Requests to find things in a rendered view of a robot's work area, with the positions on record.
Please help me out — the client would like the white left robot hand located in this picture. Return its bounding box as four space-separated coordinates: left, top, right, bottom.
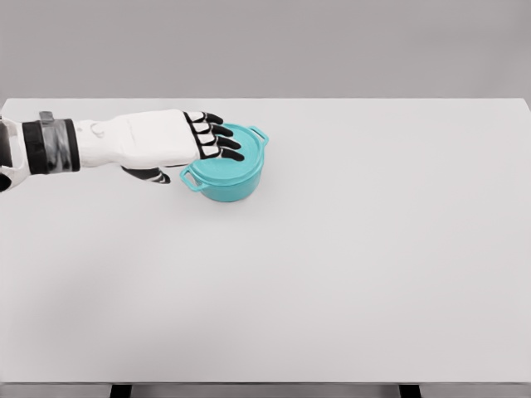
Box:
117 109 246 186

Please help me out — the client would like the teal pot lid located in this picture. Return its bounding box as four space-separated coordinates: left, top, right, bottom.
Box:
189 123 266 186

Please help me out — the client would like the teal pot with handles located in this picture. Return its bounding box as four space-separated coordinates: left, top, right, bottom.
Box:
178 125 270 204

